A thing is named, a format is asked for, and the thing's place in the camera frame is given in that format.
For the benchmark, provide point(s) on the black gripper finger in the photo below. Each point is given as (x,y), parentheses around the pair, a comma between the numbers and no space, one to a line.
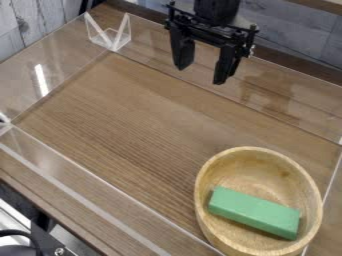
(182,47)
(226,64)

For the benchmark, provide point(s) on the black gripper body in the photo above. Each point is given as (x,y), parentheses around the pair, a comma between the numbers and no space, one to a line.
(214,20)

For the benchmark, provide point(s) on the round wooden bowl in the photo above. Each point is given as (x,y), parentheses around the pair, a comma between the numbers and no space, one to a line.
(268,175)

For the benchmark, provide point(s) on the green rectangular block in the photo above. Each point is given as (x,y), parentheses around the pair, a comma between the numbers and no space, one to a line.
(255,212)

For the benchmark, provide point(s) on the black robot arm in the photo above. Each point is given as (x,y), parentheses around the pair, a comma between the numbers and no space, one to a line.
(215,25)

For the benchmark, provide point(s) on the clear acrylic corner bracket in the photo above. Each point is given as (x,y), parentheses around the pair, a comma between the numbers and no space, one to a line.
(108,38)

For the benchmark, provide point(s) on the clear acrylic enclosure wall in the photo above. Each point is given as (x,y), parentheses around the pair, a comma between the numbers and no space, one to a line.
(105,132)

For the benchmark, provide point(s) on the black metal frame bracket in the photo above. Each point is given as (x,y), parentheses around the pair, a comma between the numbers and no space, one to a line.
(55,240)

